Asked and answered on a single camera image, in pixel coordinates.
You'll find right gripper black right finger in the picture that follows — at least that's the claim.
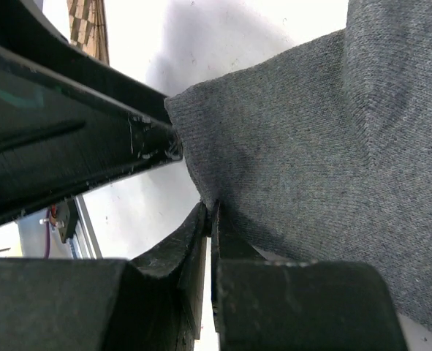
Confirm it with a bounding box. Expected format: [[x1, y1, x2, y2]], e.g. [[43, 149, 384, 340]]
[[211, 205, 407, 350]]

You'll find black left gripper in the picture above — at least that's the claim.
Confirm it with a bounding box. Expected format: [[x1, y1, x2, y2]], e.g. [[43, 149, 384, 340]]
[[0, 1, 183, 225]]

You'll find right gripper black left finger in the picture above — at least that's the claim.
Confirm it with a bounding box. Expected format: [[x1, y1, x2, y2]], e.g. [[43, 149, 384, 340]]
[[0, 203, 206, 350]]

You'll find grey sock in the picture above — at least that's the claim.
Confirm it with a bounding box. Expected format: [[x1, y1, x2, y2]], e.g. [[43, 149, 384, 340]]
[[164, 1, 432, 332]]

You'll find aluminium table edge rail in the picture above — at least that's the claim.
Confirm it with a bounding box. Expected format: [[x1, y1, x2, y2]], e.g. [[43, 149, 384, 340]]
[[18, 195, 103, 260]]

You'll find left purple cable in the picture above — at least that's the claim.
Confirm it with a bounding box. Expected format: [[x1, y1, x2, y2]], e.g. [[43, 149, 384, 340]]
[[42, 210, 54, 260]]

